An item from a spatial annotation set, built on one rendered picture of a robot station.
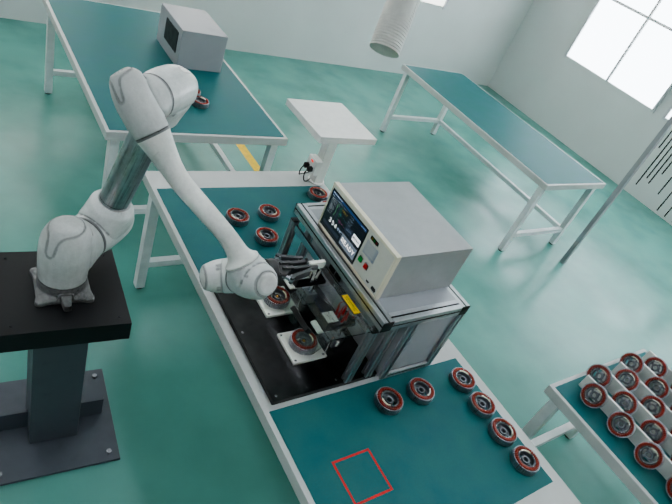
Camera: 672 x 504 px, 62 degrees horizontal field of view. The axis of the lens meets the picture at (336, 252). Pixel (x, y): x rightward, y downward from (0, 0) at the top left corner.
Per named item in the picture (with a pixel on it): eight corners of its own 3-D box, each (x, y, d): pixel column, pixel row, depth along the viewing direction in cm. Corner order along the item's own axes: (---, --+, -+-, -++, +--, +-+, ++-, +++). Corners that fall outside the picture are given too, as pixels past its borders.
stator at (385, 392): (383, 386, 218) (386, 380, 216) (405, 406, 214) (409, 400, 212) (367, 401, 210) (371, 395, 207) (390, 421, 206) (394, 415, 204)
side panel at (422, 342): (379, 379, 220) (413, 325, 202) (375, 374, 222) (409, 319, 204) (429, 365, 237) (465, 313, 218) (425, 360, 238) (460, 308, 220)
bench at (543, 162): (500, 255, 489) (547, 185, 446) (374, 128, 609) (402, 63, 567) (558, 246, 542) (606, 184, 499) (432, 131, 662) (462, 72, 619)
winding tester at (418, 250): (374, 300, 198) (397, 257, 186) (317, 223, 223) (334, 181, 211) (449, 287, 221) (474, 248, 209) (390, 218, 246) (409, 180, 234)
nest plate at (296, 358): (293, 365, 208) (294, 363, 207) (276, 335, 216) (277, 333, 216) (326, 357, 217) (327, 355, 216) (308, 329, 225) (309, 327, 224)
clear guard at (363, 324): (310, 355, 182) (316, 343, 179) (279, 303, 196) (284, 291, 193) (385, 338, 201) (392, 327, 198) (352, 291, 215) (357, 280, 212)
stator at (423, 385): (402, 396, 218) (406, 390, 215) (409, 377, 227) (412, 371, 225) (428, 410, 217) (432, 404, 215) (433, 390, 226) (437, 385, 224)
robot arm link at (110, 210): (58, 238, 195) (98, 212, 213) (97, 266, 197) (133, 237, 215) (135, 59, 153) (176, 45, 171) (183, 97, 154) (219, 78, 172)
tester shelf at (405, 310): (380, 333, 193) (385, 324, 190) (293, 211, 232) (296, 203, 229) (465, 314, 218) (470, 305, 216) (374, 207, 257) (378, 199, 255)
